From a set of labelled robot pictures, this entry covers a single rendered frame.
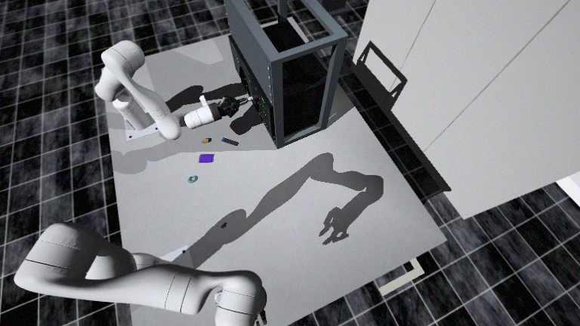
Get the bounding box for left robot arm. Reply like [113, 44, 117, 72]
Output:
[95, 40, 214, 140]

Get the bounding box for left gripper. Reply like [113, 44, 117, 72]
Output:
[208, 96, 247, 121]

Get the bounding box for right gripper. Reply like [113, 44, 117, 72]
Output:
[255, 289, 267, 326]

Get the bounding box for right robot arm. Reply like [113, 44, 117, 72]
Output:
[14, 222, 266, 326]

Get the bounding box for purple flat block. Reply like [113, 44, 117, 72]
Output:
[199, 155, 213, 162]

